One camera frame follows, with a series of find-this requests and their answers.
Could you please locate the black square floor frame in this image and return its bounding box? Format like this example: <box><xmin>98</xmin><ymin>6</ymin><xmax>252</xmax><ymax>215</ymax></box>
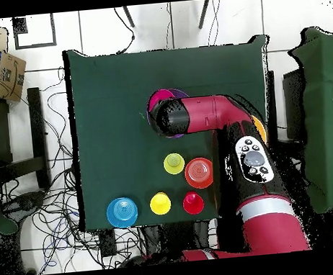
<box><xmin>12</xmin><ymin>13</ymin><xmax>58</xmax><ymax>51</ymax></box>

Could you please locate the small light blue bowl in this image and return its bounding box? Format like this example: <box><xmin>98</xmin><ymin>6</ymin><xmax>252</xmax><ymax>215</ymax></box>
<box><xmin>105</xmin><ymin>195</ymin><xmax>141</xmax><ymax>231</ymax></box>

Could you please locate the red cup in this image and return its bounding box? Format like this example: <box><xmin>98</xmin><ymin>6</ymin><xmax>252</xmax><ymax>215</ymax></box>
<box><xmin>182</xmin><ymin>190</ymin><xmax>206</xmax><ymax>217</ymax></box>

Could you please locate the yellow stepped cup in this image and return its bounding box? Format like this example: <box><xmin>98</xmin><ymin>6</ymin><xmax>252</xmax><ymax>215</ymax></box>
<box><xmin>148</xmin><ymin>191</ymin><xmax>173</xmax><ymax>217</ymax></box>

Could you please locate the small red-orange bowl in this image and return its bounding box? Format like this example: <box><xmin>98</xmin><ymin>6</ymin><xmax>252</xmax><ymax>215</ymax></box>
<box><xmin>183</xmin><ymin>156</ymin><xmax>216</xmax><ymax>191</ymax></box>

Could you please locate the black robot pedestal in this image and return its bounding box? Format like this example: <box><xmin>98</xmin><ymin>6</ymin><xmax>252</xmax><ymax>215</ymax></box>
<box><xmin>142</xmin><ymin>218</ymin><xmax>219</xmax><ymax>258</ymax></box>

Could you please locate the tangle of floor cables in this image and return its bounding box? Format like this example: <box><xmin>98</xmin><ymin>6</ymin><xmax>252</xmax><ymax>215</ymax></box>
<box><xmin>0</xmin><ymin>60</ymin><xmax>146</xmax><ymax>275</ymax></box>

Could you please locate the black tripod leg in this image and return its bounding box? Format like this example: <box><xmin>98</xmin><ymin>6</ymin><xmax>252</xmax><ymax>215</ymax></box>
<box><xmin>195</xmin><ymin>0</ymin><xmax>213</xmax><ymax>30</ymax></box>
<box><xmin>122</xmin><ymin>5</ymin><xmax>136</xmax><ymax>29</ymax></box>

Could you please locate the black cable with plug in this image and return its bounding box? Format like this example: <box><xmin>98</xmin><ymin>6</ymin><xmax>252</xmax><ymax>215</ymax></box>
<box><xmin>112</xmin><ymin>5</ymin><xmax>138</xmax><ymax>55</ymax></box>

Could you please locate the cardboard box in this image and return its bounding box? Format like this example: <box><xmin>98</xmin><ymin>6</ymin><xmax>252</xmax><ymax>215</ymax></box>
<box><xmin>0</xmin><ymin>50</ymin><xmax>30</xmax><ymax>104</ymax></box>

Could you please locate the small pink bowl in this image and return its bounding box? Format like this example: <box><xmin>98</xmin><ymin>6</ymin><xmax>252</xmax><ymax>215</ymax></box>
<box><xmin>146</xmin><ymin>88</ymin><xmax>177</xmax><ymax>114</ymax></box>

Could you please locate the purple bowl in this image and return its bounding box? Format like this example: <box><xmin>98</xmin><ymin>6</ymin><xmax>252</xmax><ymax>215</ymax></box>
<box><xmin>144</xmin><ymin>86</ymin><xmax>194</xmax><ymax>141</ymax></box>

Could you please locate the pale yellow translucent cup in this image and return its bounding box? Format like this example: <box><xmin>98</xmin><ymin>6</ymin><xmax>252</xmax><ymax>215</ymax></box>
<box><xmin>162</xmin><ymin>152</ymin><xmax>187</xmax><ymax>176</ymax></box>

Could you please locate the black tripod base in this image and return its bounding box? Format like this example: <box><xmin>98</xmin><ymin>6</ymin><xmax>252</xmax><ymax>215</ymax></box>
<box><xmin>1</xmin><ymin>189</ymin><xmax>48</xmax><ymax>225</ymax></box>

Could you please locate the black metal frame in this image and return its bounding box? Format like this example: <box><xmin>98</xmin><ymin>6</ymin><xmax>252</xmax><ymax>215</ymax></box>
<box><xmin>0</xmin><ymin>86</ymin><xmax>52</xmax><ymax>193</ymax></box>
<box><xmin>264</xmin><ymin>67</ymin><xmax>311</xmax><ymax>149</ymax></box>

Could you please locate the dark green table cloth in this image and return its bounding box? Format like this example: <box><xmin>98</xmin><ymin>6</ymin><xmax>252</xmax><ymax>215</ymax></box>
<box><xmin>63</xmin><ymin>32</ymin><xmax>284</xmax><ymax>233</ymax></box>

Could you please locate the large orange bowl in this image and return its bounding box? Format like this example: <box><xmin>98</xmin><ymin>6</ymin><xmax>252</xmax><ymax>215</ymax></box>
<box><xmin>251</xmin><ymin>113</ymin><xmax>269</xmax><ymax>146</ymax></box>

